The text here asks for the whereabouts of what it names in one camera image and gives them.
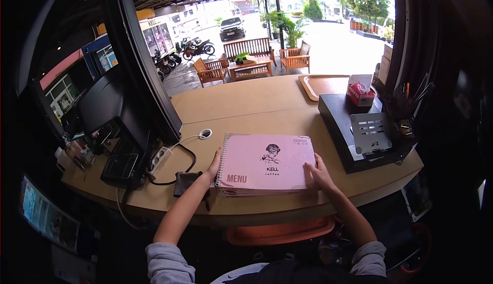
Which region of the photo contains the wooden coffee table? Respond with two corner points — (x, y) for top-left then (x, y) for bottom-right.
(227, 55), (273, 82)

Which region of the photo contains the black cable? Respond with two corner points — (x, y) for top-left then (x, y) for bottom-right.
(148, 143), (197, 186)

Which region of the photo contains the person's left hand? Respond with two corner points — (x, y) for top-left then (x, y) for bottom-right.
(203, 147), (224, 185)

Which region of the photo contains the pink spiral menu book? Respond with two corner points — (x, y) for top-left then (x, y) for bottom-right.
(213, 132), (317, 199)

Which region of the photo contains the row of parked motorcycles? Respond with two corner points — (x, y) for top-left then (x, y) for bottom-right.
(153, 36), (216, 81)

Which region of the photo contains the dark parked car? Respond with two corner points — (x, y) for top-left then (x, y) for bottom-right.
(219, 17), (247, 42)

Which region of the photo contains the black pen holder with pens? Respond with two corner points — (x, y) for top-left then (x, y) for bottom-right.
(385, 73), (436, 138)

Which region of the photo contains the dark grey cloth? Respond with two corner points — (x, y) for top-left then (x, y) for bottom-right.
(173, 171), (211, 212)

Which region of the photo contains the red tissue box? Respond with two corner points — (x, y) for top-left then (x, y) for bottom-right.
(347, 82), (375, 107)

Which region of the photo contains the person's body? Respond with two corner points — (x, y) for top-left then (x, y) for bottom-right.
(145, 240), (388, 284)

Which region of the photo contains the black point-of-sale terminal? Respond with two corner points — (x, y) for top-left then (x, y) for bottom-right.
(60, 66), (153, 190)

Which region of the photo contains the person's right hand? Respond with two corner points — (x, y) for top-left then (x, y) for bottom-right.
(303, 152), (336, 192)

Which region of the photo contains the orange plastic chair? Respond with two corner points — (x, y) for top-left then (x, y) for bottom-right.
(226, 216), (336, 246)

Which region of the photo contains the black cash drawer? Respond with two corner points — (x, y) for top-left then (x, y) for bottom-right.
(318, 92), (417, 175)

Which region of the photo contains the display screen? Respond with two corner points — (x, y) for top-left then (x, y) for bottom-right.
(20, 174), (81, 253)

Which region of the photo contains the potted green plant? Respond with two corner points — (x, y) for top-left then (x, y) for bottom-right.
(267, 10), (309, 49)

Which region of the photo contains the wooden armchair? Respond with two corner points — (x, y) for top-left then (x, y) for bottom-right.
(193, 57), (230, 88)
(280, 40), (311, 76)

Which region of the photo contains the wooden serving tray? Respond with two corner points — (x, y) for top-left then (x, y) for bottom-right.
(298, 75), (351, 102)

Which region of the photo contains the wooden slatted bench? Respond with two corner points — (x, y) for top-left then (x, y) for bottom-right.
(223, 37), (277, 67)

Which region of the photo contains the grey metal stand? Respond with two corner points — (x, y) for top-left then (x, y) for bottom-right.
(350, 112), (393, 155)

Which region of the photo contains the white power strip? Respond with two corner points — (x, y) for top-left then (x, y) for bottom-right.
(150, 146), (173, 171)

